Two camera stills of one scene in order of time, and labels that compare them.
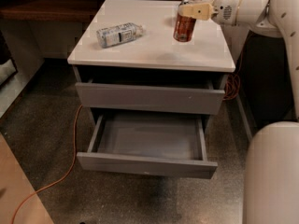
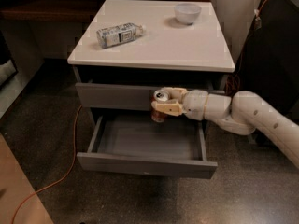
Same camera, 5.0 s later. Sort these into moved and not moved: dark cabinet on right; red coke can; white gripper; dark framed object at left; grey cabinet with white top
Moved: red coke can; white gripper
Not moved: dark cabinet on right; grey cabinet with white top; dark framed object at left
